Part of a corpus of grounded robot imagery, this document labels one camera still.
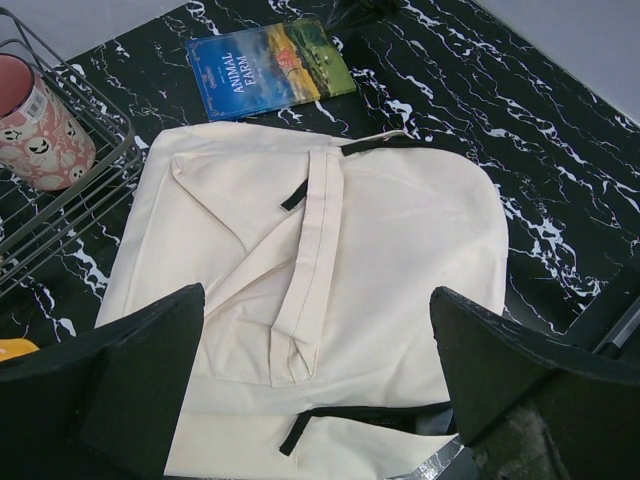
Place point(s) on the pink patterned mug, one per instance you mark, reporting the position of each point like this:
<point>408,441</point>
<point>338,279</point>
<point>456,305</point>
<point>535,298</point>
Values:
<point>41,141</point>

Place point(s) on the cream canvas student bag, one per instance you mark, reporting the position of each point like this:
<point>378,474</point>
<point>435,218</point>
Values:
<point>318,257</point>

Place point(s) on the Animal Farm paperback book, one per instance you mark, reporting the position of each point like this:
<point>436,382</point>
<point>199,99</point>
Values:
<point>263,69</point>

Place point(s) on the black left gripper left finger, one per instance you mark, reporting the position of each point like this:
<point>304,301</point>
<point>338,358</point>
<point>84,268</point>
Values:
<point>103,405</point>

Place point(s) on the orange dotted plate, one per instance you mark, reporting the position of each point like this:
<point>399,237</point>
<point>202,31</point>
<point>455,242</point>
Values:
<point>16,347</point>

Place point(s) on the wire dish rack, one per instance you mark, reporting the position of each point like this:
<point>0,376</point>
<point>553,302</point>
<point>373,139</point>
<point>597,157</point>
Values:
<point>36,225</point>

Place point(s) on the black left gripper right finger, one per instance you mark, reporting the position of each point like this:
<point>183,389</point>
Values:
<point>532,407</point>

